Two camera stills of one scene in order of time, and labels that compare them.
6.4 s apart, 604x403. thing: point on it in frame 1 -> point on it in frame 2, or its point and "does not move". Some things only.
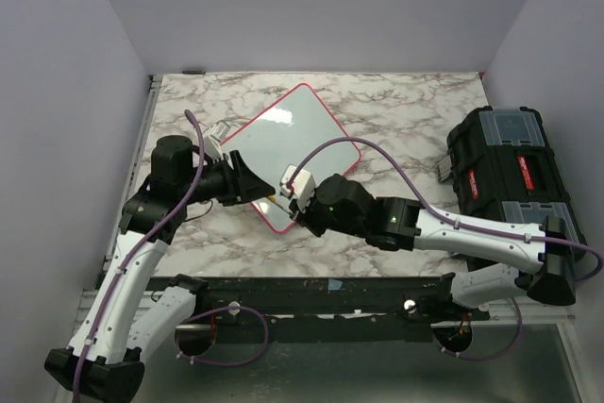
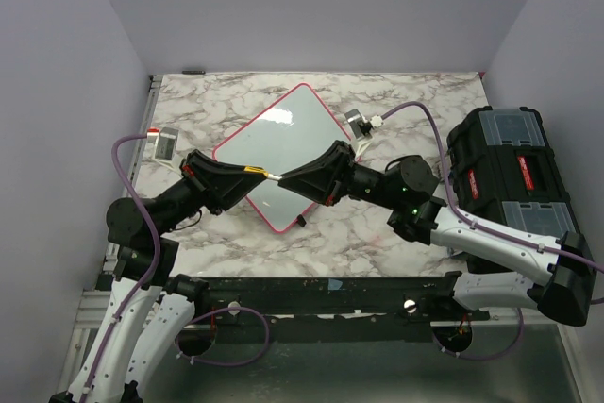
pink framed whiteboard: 280,137 does not move
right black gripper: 305,217 -> 326,179
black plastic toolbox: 503,166 does not move
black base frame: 327,310 does not move
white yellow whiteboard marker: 274,199 -> 260,170
